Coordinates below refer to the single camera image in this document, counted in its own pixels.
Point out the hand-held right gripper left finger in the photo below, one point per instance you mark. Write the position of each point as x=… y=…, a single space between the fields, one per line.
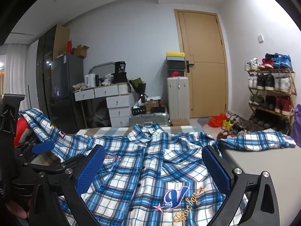
x=91 y=167

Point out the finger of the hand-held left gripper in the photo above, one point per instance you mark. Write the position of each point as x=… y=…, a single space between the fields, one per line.
x=65 y=163
x=43 y=147

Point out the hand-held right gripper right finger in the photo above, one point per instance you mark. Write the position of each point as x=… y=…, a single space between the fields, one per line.
x=216 y=169

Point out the blue plaid shirt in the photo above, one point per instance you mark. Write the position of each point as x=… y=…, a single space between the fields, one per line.
x=145 y=169

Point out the red shoe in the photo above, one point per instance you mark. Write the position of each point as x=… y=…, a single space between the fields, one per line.
x=223 y=135

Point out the bed with checkered sheet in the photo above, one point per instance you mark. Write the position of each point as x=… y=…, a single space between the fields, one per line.
x=112 y=130

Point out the yellow toy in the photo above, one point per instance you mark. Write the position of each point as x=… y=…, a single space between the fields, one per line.
x=227 y=124

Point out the orange plastic bag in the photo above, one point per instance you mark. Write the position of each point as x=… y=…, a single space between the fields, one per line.
x=217 y=120

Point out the grey cabinet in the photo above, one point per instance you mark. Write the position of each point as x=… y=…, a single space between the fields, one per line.
x=265 y=160

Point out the dark desk chair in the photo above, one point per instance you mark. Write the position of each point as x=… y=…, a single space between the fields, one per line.
x=101 y=115

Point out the patterned floor mat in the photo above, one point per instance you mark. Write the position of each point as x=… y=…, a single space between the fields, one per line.
x=244 y=124

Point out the dark grey fridge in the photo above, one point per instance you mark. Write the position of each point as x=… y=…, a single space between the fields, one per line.
x=68 y=87

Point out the white desk with drawers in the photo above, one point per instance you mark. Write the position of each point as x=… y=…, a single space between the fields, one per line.
x=117 y=103

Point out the small black box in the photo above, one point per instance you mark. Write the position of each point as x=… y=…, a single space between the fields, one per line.
x=138 y=110

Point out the silver flat suitcase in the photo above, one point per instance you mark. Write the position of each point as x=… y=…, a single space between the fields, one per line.
x=150 y=119

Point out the silver upright suitcase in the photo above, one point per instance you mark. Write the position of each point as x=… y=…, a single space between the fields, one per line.
x=178 y=98

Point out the white electric kettle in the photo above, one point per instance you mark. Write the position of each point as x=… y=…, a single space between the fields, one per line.
x=90 y=81

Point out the brown box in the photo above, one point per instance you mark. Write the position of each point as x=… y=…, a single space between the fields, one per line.
x=152 y=104

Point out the white plastic bag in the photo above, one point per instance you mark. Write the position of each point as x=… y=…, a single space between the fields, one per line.
x=108 y=79

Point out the dark green bouquet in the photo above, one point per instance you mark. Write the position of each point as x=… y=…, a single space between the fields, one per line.
x=137 y=84

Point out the grey framed mirror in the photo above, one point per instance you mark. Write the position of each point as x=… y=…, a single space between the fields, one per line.
x=101 y=70

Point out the small red box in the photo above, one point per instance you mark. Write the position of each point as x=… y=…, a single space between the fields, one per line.
x=69 y=47

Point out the black bag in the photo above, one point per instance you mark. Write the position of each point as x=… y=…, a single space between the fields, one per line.
x=120 y=73

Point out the open cardboard box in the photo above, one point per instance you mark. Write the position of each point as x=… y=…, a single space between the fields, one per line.
x=80 y=50

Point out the black box with red logo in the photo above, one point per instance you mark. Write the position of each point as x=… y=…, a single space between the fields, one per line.
x=176 y=73

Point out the wooden door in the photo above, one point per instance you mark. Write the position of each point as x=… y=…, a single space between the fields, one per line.
x=204 y=63

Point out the black shoe box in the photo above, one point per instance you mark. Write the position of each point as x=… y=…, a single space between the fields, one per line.
x=175 y=64

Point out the yellow lid box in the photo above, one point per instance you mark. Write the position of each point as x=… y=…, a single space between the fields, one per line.
x=175 y=54

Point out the white light switch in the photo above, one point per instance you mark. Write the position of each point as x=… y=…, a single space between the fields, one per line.
x=260 y=38

